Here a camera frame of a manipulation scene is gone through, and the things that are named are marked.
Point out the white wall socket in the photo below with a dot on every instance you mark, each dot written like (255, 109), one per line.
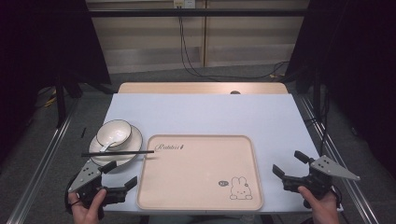
(184, 3)

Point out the metal floor rail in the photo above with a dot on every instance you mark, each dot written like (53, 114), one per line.
(342, 174)
(43, 161)

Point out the black chopstick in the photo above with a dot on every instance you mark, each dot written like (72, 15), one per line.
(124, 151)
(93, 154)

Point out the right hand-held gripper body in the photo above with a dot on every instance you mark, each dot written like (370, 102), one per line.
(323, 174)

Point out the black curtain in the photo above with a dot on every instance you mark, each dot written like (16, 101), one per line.
(358, 46)
(46, 40)

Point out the person's left hand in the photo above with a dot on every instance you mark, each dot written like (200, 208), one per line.
(85, 214)

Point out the black wristband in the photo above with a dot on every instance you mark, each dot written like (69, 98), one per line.
(74, 204)

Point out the white plate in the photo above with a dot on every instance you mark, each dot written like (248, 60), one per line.
(135, 141)

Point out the white spoon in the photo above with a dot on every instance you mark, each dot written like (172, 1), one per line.
(107, 145)

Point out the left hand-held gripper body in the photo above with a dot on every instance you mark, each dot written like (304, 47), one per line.
(87, 174)

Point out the dark round table grommet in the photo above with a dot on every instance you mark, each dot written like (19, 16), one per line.
(235, 92)

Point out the white bowl with dark rim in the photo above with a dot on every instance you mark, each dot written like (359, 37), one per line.
(114, 132)

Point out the black stand post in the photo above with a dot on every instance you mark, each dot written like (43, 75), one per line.
(317, 96)
(60, 102)

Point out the small black stick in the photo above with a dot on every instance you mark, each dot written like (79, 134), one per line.
(83, 132)

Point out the white table cover board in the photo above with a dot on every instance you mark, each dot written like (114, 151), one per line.
(202, 113)

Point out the pink tray with rabbit print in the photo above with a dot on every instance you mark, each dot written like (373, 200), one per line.
(199, 174)

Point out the person's right hand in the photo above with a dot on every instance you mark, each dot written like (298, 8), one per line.
(323, 210)

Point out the black horizontal metal bar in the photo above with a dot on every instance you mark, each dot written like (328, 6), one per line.
(199, 12)

